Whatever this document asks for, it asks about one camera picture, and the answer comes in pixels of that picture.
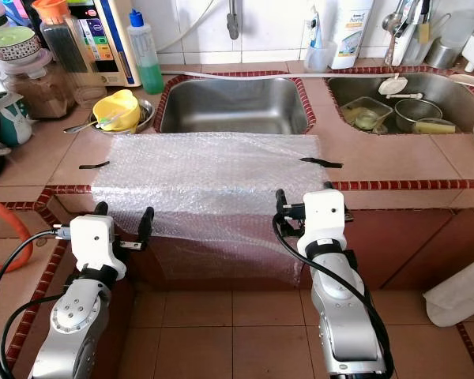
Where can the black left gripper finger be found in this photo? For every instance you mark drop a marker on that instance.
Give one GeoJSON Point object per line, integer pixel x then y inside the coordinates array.
{"type": "Point", "coordinates": [147, 223]}
{"type": "Point", "coordinates": [102, 211]}

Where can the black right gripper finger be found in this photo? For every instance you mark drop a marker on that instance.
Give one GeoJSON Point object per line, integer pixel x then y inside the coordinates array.
{"type": "Point", "coordinates": [283, 206]}
{"type": "Point", "coordinates": [329, 188]}

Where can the yellow plastic bowl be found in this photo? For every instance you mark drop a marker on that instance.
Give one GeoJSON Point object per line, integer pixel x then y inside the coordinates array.
{"type": "Point", "coordinates": [118, 103]}

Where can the black tape strip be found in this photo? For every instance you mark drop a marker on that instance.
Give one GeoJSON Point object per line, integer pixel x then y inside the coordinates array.
{"type": "Point", "coordinates": [322, 163]}
{"type": "Point", "coordinates": [95, 165]}

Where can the clear bubble wrap sheet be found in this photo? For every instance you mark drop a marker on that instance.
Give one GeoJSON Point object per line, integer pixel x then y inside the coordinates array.
{"type": "Point", "coordinates": [213, 181]}

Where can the glass food container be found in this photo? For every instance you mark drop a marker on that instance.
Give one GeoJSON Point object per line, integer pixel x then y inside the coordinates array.
{"type": "Point", "coordinates": [365, 118]}

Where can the steel spoon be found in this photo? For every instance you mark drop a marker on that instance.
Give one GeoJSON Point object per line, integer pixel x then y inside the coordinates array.
{"type": "Point", "coordinates": [79, 127]}

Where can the steel bowl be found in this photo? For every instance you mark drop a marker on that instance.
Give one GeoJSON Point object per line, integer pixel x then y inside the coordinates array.
{"type": "Point", "coordinates": [146, 117]}

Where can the steel sink basin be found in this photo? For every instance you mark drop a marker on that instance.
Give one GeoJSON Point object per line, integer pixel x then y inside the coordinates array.
{"type": "Point", "coordinates": [458, 95]}
{"type": "Point", "coordinates": [229, 106]}

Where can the steel pot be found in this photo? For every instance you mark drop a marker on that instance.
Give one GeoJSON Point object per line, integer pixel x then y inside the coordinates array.
{"type": "Point", "coordinates": [419, 110]}

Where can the yellow sponge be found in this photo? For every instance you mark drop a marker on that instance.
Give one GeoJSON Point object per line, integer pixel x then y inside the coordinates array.
{"type": "Point", "coordinates": [436, 126]}

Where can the clear toothbrush cup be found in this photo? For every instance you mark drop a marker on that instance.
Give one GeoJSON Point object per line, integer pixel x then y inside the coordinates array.
{"type": "Point", "coordinates": [317, 55]}

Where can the green dish soap bottle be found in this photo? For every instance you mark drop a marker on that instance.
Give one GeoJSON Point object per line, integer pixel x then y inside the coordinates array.
{"type": "Point", "coordinates": [148, 75]}

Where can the white pipe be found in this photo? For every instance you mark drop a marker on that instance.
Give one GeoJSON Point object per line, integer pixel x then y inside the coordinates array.
{"type": "Point", "coordinates": [193, 73]}

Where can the white plastic bag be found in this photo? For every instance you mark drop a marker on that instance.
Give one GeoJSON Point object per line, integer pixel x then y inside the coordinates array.
{"type": "Point", "coordinates": [458, 296]}

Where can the beige water ionizer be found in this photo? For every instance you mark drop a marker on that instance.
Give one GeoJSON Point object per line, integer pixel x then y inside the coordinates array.
{"type": "Point", "coordinates": [117, 39]}

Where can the steel cup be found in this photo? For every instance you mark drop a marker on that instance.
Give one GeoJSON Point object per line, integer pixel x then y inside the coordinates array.
{"type": "Point", "coordinates": [442, 54]}

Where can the steel faucet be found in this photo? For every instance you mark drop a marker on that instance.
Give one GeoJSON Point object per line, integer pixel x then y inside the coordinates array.
{"type": "Point", "coordinates": [233, 24]}

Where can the patterned bowl green lid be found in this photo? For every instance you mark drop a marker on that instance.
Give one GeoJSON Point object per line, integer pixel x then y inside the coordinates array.
{"type": "Point", "coordinates": [12, 43]}

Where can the thin white tube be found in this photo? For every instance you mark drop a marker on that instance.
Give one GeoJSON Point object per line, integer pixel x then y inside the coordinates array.
{"type": "Point", "coordinates": [189, 33]}

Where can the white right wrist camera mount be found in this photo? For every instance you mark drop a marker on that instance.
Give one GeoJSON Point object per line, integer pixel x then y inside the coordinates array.
{"type": "Point", "coordinates": [324, 217]}

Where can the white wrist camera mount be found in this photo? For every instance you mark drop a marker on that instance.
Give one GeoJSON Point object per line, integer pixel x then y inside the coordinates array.
{"type": "Point", "coordinates": [92, 245]}
{"type": "Point", "coordinates": [324, 217]}

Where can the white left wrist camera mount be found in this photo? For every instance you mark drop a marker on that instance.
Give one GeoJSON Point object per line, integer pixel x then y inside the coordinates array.
{"type": "Point", "coordinates": [92, 245]}

